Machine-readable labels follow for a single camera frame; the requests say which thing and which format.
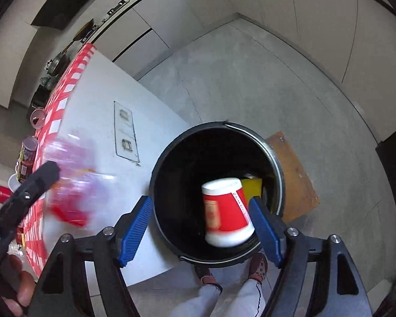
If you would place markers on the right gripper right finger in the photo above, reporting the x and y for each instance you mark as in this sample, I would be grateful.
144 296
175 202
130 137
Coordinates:
337 287

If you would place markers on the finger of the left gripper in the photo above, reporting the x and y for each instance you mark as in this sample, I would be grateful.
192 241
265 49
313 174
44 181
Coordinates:
38 183

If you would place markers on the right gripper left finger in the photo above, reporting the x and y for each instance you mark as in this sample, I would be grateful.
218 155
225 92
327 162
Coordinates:
62 289

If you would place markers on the large black yellow can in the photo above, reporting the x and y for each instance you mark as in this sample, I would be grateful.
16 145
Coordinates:
26 158

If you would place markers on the clear plastic wrapper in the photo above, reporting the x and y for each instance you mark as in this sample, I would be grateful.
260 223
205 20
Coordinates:
83 196

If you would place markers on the red white paper cup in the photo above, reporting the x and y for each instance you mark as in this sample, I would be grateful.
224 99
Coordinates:
228 223

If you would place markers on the white kitchen island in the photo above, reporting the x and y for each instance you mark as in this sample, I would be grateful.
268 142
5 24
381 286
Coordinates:
130 128

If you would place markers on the yellow trash in bin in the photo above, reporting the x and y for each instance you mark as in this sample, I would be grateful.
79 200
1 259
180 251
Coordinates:
252 187

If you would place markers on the black trash bin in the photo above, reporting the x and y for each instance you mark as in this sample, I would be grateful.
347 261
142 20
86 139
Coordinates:
204 153

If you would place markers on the kitchen counter with cabinets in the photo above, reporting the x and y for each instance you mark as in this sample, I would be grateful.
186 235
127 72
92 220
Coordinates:
352 41

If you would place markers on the left hand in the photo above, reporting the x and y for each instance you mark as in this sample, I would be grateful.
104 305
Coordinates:
18 287

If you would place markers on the light blue paper cup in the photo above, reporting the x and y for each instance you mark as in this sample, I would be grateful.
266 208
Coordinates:
13 183

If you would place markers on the red white checkered tablecloth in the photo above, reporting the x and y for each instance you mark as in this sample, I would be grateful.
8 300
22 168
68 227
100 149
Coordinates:
35 251

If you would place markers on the right shoe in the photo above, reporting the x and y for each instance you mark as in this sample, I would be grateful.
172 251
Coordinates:
258 267

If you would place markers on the shoe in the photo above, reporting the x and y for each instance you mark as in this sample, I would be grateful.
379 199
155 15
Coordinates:
258 267
205 277

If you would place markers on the small black yellow can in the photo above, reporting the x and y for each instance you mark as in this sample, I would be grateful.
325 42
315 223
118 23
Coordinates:
37 118

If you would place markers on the brown cardboard floor mat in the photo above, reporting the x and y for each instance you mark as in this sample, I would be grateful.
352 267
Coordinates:
300 196

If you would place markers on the black microwave oven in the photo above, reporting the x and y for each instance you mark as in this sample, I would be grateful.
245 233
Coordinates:
39 100

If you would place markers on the left shoe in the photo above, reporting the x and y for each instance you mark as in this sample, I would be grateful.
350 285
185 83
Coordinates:
205 277

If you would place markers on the green teapot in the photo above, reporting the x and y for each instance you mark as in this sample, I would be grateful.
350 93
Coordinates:
48 82

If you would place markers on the lidded cooking pot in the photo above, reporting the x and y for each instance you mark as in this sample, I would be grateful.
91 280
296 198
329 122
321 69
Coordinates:
58 64

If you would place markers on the frying pan on stove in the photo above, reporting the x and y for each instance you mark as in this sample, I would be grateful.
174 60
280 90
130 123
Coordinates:
81 34

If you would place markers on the gas stove top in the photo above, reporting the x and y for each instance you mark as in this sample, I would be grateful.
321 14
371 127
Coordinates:
108 14

